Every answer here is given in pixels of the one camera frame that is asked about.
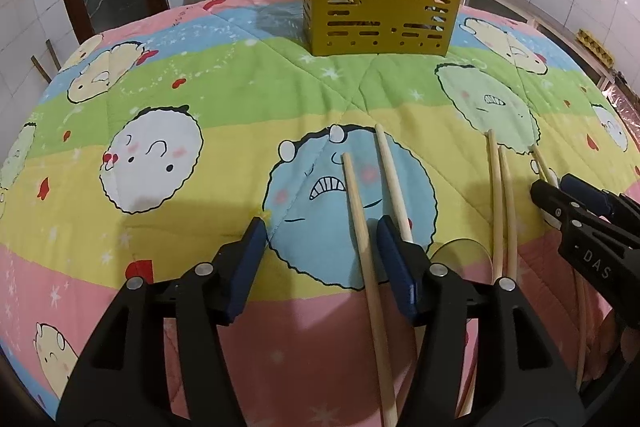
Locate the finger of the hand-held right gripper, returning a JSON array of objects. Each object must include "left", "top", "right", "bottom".
[
  {"left": 560, "top": 173, "right": 640, "bottom": 248},
  {"left": 530, "top": 179, "right": 583, "bottom": 233}
]

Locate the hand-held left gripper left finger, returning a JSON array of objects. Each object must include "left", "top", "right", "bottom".
[{"left": 57, "top": 217, "right": 269, "bottom": 427}]

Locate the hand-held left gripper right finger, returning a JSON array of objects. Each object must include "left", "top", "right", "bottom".
[{"left": 376, "top": 215, "right": 586, "bottom": 427}]

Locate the white plastic spoon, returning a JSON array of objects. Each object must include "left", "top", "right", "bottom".
[{"left": 542, "top": 167, "right": 565, "bottom": 229}]

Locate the yellow egg carton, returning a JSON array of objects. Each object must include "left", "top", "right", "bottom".
[{"left": 575, "top": 28, "right": 615, "bottom": 62}]

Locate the colourful cartoon printed blanket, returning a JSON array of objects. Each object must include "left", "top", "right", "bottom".
[{"left": 0, "top": 0, "right": 640, "bottom": 427}]

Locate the kitchen counter cabinet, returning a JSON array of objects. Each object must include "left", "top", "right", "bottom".
[{"left": 462, "top": 0, "right": 621, "bottom": 92}]

